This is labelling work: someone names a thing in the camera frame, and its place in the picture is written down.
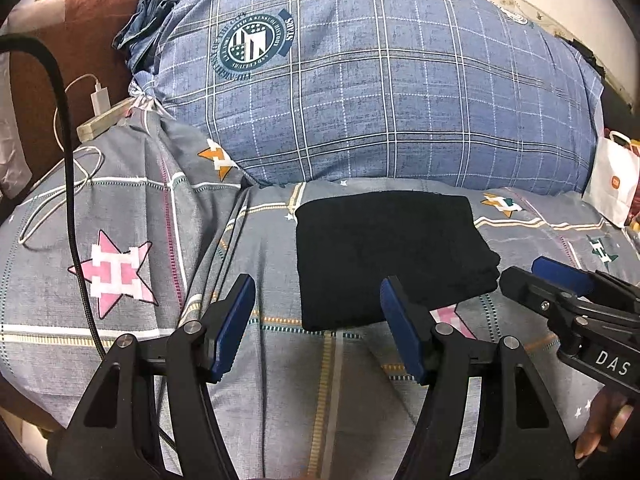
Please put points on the grey printed bed sheet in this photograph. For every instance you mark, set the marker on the grey printed bed sheet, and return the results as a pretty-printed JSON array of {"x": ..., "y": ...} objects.
[{"x": 150, "y": 200}]

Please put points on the white paper bag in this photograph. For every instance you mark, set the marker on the white paper bag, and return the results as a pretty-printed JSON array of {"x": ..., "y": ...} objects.
[{"x": 612, "y": 185}]

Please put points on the black pants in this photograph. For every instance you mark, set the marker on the black pants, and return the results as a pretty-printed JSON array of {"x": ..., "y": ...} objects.
[{"x": 380, "y": 250}]

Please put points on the beige power strip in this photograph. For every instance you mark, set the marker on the beige power strip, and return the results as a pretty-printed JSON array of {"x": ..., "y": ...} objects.
[{"x": 100, "y": 125}]

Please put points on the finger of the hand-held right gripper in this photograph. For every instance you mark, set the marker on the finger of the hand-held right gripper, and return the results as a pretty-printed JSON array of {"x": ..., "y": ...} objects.
[
  {"x": 525, "y": 285},
  {"x": 560, "y": 270}
]

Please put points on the colourful clutter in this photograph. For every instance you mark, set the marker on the colourful clutter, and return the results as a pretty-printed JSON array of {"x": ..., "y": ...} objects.
[{"x": 634, "y": 220}]

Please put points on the person's right hand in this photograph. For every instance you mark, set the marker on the person's right hand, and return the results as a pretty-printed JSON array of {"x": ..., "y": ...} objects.
[{"x": 602, "y": 420}]

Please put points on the brown cushion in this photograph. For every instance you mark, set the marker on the brown cushion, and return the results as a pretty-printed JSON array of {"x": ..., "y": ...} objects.
[{"x": 90, "y": 20}]

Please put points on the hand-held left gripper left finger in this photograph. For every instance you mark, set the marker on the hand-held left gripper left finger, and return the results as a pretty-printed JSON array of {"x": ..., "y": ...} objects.
[{"x": 235, "y": 325}]

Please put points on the blue plaid pillow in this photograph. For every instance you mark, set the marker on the blue plaid pillow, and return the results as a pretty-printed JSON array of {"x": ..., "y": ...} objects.
[{"x": 400, "y": 110}]

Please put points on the pale grey cloth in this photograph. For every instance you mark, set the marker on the pale grey cloth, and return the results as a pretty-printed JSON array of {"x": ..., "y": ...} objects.
[{"x": 12, "y": 150}]

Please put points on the white charger plug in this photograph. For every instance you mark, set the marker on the white charger plug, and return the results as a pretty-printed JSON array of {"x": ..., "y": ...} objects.
[{"x": 100, "y": 100}]

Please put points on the dark blue denim cloth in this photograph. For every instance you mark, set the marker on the dark blue denim cloth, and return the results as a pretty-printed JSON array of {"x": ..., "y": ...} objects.
[{"x": 150, "y": 15}]

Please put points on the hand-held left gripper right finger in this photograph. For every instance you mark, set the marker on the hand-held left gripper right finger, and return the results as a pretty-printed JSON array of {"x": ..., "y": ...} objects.
[{"x": 400, "y": 320}]

